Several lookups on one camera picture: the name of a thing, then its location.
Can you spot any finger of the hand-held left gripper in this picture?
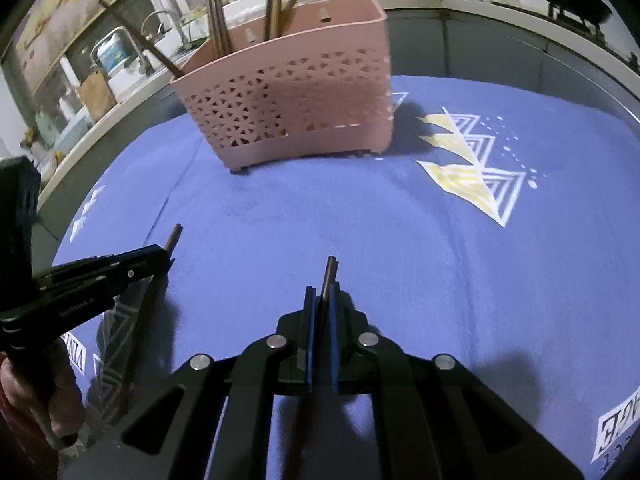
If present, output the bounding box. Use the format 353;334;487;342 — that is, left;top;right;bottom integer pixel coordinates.
31;244;168;291
0;257;176;348

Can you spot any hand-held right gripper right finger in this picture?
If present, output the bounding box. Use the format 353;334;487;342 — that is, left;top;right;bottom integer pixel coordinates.
327;282;586;480

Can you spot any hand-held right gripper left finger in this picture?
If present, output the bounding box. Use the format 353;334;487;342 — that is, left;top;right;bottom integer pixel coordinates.
60;286;318;480

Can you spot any pink perforated utensil basket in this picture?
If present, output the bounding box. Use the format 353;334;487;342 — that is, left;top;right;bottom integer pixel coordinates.
170;0;392;173

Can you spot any dark brown chopstick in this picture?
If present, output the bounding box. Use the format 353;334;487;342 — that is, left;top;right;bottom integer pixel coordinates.
212;0;232;56

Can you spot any black chopstick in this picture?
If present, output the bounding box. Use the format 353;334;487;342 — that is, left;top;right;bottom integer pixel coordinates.
206;0;223;58

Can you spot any person's left hand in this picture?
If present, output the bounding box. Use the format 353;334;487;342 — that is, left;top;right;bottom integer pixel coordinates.
0;332;87;443

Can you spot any blue printed tablecloth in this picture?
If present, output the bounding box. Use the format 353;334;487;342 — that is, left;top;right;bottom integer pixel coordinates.
50;75;640;480

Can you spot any upright wooden cutting board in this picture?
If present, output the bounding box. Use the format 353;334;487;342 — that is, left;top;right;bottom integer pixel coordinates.
78;71;117;117

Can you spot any white container blue label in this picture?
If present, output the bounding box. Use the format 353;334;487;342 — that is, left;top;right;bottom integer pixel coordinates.
97;40;136;81

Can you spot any curved steel faucet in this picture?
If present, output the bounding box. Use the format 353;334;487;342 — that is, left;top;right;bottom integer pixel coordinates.
141;9;191;48

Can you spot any gas stove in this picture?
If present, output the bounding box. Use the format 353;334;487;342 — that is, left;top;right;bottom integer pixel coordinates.
540;5;640;61

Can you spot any printed wall poster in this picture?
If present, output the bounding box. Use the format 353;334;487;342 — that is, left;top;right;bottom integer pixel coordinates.
15;0;156;91

